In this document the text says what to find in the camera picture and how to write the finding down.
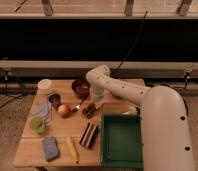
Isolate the dark red bowl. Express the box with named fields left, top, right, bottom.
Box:
left=71, top=78, right=90, bottom=98

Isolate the black floor cable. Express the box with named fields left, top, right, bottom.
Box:
left=178, top=71, right=192, bottom=111
left=0, top=68, right=28, bottom=110

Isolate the white round cup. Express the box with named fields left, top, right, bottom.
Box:
left=37, top=79, right=52, bottom=95

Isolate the black floor cable right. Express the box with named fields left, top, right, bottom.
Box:
left=178, top=71, right=192, bottom=111

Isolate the metal spoon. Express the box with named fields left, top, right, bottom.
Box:
left=72, top=97, right=87, bottom=112

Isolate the yellow corn cob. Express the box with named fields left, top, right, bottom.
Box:
left=66, top=137, right=79, bottom=163

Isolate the grey blue cloth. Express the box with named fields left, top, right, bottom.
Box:
left=31, top=99, right=52, bottom=123

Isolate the green plastic tray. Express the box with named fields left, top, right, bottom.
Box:
left=100, top=114, right=143, bottom=169

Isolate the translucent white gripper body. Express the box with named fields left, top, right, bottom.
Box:
left=90, top=85, right=104, bottom=108

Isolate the black hanging cable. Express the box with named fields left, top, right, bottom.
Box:
left=110, top=9, right=148, bottom=77

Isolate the black floor cable left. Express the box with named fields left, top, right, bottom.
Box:
left=0, top=68, right=28, bottom=110

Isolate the white black small toy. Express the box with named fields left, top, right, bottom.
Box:
left=124, top=106, right=140, bottom=115

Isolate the green plastic cup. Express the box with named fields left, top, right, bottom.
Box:
left=29, top=117, right=45, bottom=134

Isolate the dark grape bunch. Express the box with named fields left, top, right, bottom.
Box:
left=82, top=103, right=97, bottom=119

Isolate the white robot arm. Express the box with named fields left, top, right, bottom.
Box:
left=86, top=65, right=195, bottom=171

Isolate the blue sponge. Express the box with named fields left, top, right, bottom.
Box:
left=42, top=137, right=60, bottom=161

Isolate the red yellow apple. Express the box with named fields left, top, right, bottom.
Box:
left=58, top=104, right=71, bottom=118

